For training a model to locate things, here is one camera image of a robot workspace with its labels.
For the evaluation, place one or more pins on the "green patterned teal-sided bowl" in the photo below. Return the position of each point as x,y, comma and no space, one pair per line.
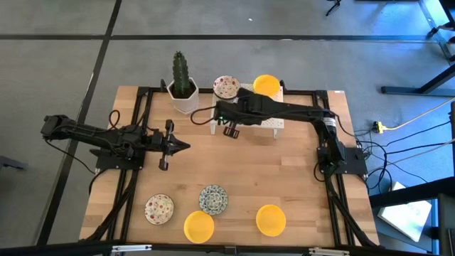
213,199

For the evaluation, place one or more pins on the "silver beam bracket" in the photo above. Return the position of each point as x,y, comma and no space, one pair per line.
131,247
328,251

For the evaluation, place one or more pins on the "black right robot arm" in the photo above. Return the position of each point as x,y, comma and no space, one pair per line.
295,110

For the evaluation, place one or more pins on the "white perforated shelf rack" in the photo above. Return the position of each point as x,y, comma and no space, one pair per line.
275,122

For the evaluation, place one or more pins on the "black overhead frame beam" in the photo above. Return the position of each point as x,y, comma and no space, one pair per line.
53,249

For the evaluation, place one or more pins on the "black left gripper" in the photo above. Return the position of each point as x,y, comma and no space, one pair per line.
165,145

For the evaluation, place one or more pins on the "yellow power plug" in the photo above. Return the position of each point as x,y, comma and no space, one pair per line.
379,126

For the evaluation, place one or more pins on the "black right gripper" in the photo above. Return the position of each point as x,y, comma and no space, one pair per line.
243,110

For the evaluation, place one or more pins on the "black aluminium table frame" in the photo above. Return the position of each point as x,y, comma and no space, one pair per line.
300,92

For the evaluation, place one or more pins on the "black desk foot bar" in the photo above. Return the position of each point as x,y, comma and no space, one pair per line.
409,90

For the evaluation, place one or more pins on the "white flat box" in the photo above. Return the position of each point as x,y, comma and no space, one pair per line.
405,217

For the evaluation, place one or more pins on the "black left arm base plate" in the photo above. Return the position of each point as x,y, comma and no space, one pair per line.
106,164

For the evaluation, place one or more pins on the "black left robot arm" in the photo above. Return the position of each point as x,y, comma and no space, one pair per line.
92,133

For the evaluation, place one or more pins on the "white hexagonal plant pot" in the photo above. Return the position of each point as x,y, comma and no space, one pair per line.
186,105

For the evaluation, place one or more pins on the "black tripod legs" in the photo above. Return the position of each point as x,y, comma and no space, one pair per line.
333,6

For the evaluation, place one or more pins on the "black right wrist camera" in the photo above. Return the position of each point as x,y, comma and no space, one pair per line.
223,112

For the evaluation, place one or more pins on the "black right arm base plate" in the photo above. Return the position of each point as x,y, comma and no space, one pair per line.
355,161

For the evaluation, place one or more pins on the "black desk frame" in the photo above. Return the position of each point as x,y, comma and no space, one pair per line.
409,193

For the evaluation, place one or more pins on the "yellow plastic bowl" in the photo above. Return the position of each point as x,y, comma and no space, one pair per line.
266,84
198,227
271,220

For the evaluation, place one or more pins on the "tall green cactus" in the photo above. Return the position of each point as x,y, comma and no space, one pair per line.
181,74

